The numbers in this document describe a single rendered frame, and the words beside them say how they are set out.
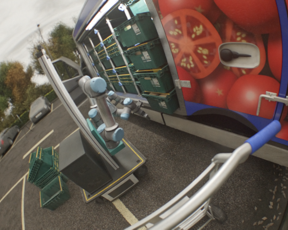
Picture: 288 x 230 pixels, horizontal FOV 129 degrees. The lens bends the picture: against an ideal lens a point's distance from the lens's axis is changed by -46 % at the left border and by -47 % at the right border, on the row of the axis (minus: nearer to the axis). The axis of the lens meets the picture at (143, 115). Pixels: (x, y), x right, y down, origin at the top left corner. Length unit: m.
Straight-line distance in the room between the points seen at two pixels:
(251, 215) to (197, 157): 1.04
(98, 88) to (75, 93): 3.35
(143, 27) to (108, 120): 0.82
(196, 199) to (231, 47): 0.88
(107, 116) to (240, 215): 1.58
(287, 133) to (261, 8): 0.88
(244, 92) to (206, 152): 1.05
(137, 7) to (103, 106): 1.13
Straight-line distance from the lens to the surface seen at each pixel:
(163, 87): 1.25
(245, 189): 1.62
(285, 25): 0.92
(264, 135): 0.35
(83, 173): 1.38
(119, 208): 1.75
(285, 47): 0.93
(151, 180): 1.71
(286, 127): 1.18
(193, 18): 0.98
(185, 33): 1.02
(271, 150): 1.38
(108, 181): 1.54
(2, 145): 11.84
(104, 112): 0.96
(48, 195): 2.84
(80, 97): 4.24
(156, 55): 1.19
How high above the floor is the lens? 1.47
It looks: 31 degrees down
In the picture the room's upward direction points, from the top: 24 degrees counter-clockwise
